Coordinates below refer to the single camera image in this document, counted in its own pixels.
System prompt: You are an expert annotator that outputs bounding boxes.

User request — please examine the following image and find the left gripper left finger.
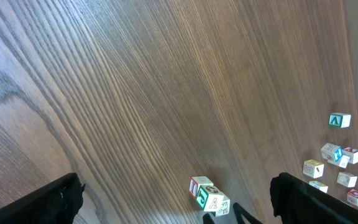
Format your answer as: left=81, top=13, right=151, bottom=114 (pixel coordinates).
left=0, top=172, right=85, bottom=224

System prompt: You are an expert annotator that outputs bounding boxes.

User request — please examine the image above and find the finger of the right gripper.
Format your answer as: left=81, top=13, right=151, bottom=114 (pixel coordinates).
left=203, top=213, right=215, bottom=224
left=233, top=202, right=262, bottom=224

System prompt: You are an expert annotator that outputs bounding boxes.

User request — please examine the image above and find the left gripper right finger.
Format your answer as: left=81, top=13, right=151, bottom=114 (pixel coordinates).
left=270, top=172, right=358, bottom=224

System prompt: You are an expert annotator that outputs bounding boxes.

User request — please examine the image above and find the letter A wooden block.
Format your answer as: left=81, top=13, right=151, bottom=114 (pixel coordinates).
left=196, top=185, right=224, bottom=212

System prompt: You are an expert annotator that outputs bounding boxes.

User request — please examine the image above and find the red M wooden block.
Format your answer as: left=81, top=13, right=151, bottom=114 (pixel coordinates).
left=189, top=176, right=214, bottom=199

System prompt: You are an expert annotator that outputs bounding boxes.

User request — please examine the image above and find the wooden block tower base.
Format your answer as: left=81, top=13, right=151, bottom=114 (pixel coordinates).
left=211, top=195, right=231, bottom=217

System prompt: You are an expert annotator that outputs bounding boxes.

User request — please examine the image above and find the wooden block blue side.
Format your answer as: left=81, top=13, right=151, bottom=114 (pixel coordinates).
left=309, top=180, right=328, bottom=194

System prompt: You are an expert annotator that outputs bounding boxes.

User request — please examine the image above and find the slash wooden block blue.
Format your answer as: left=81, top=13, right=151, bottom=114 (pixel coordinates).
left=303, top=159, right=324, bottom=179

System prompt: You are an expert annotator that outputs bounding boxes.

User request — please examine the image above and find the number one wooden block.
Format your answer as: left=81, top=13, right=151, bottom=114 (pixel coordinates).
left=337, top=172, right=357, bottom=188

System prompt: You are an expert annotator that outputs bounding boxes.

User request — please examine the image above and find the wooden block top right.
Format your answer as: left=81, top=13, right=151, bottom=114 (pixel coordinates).
left=346, top=189, right=358, bottom=207

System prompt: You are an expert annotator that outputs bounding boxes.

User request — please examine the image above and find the blue number two block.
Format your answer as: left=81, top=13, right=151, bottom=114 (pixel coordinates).
left=321, top=143, right=343, bottom=162

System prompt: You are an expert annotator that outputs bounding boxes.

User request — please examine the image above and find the snail wooden block blue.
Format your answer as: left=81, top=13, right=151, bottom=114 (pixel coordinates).
left=328, top=155, right=350, bottom=169

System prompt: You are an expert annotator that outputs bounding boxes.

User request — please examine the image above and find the plain top wooden block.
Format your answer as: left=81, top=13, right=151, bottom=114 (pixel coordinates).
left=343, top=147, right=358, bottom=164

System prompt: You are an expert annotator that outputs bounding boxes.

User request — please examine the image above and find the green edged wooden block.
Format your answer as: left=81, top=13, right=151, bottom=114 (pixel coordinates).
left=329, top=113, right=352, bottom=128

